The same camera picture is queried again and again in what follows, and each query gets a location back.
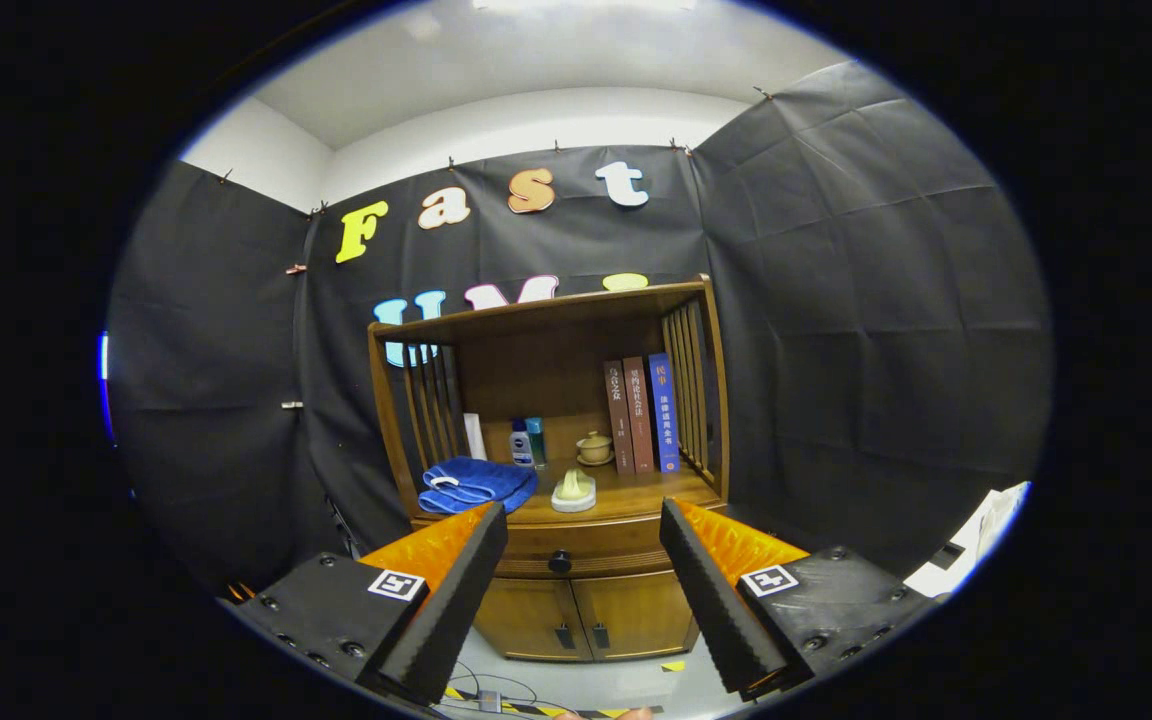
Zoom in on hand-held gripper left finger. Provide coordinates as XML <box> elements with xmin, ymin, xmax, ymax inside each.
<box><xmin>226</xmin><ymin>500</ymin><xmax>509</xmax><ymax>706</ymax></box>

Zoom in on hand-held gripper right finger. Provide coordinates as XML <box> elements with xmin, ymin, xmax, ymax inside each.
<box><xmin>659</xmin><ymin>497</ymin><xmax>942</xmax><ymax>701</ymax></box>

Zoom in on wooden drawer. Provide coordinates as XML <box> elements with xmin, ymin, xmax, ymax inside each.
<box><xmin>491</xmin><ymin>515</ymin><xmax>677</xmax><ymax>579</ymax></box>

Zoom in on wooden cabinet door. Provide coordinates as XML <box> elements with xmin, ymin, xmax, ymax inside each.
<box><xmin>471</xmin><ymin>578</ymin><xmax>592</xmax><ymax>661</ymax></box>
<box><xmin>571</xmin><ymin>572</ymin><xmax>702</xmax><ymax>661</ymax></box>

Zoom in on wooden countertop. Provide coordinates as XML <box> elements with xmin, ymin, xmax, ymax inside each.
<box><xmin>411</xmin><ymin>455</ymin><xmax>727</xmax><ymax>526</ymax></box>

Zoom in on wooden cabinet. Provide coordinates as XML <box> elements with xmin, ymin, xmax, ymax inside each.
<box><xmin>368</xmin><ymin>275</ymin><xmax>732</xmax><ymax>663</ymax></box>

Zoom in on blue folded towel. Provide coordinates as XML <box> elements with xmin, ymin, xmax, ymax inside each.
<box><xmin>418</xmin><ymin>457</ymin><xmax>539</xmax><ymax>516</ymax></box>

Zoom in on yellow and black floor tape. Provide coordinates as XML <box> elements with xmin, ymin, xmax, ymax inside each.
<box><xmin>441</xmin><ymin>685</ymin><xmax>627</xmax><ymax>720</ymax></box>

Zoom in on blue book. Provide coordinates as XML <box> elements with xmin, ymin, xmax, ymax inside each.
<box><xmin>647</xmin><ymin>352</ymin><xmax>682</xmax><ymax>473</ymax></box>

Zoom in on reddish brown book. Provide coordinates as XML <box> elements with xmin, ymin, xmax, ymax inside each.
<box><xmin>622</xmin><ymin>357</ymin><xmax>656</xmax><ymax>474</ymax></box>

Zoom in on dark brown book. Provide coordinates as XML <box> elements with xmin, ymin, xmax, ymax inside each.
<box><xmin>604</xmin><ymin>360</ymin><xmax>636</xmax><ymax>476</ymax></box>

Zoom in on white paper object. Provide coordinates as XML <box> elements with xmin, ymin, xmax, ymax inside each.
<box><xmin>901</xmin><ymin>482</ymin><xmax>1032</xmax><ymax>599</ymax></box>

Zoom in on black backdrop cloth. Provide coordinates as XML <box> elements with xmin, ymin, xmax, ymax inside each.
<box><xmin>106</xmin><ymin>60</ymin><xmax>1052</xmax><ymax>601</ymax></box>

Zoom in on floor cables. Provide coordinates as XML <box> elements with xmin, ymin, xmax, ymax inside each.
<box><xmin>451</xmin><ymin>660</ymin><xmax>557</xmax><ymax>716</ymax></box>

